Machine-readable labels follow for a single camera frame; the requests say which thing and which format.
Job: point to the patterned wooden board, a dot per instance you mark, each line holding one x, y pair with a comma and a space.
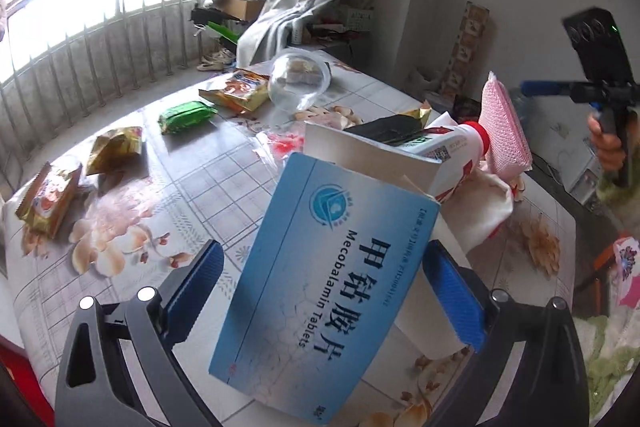
469, 47

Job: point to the cardboard box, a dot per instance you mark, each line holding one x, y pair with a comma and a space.
242, 8

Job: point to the pink scrub cloth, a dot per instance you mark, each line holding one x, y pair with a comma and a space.
505, 132

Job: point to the orange and gold snack packet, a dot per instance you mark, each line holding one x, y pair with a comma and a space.
50, 199

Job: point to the clear plastic container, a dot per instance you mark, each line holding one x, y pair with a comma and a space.
295, 92

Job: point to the person's fuzzy green clothing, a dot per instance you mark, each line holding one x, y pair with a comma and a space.
615, 357

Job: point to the gold foil packet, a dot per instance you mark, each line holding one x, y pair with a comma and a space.
112, 149

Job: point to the crumpled white tissue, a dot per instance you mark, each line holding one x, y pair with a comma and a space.
485, 207

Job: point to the floral tablecloth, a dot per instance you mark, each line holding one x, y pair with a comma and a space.
210, 187

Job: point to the red plastic stool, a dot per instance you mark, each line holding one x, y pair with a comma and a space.
25, 387

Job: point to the black and gold wrapper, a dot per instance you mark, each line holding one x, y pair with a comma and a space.
385, 128

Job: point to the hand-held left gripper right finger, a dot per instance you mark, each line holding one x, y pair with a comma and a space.
452, 302

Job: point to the blue medicine box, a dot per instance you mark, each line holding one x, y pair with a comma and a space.
320, 287

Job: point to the white bottle with red cap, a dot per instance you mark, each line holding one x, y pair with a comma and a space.
450, 144

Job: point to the green plastic item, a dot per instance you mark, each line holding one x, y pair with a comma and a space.
224, 32

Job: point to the dark low cabinet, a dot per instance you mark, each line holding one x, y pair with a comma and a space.
555, 187

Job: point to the green snack packet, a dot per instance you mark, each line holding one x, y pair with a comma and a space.
185, 117

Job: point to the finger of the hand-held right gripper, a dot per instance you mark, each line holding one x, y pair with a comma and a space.
545, 88

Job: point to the person's right hand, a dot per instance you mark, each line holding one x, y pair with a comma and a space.
605, 152

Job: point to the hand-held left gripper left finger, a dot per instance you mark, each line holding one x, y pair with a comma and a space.
195, 292

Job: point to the pink floral cloth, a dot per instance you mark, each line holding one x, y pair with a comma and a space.
629, 267

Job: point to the metal window railing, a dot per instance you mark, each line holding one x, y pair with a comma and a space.
100, 52

